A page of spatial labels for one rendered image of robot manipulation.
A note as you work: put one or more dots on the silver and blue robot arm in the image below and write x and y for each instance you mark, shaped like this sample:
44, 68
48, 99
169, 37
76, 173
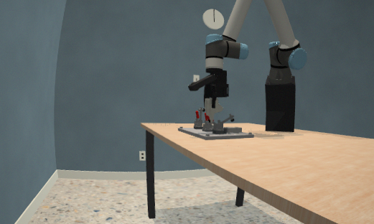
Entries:
283, 55

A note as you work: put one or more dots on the red-handled toggle clamp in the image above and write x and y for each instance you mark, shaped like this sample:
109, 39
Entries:
218, 127

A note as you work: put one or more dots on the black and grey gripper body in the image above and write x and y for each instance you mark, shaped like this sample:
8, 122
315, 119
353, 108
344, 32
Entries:
217, 85

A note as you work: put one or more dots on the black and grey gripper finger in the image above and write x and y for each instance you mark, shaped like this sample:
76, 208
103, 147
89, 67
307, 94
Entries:
214, 106
207, 105

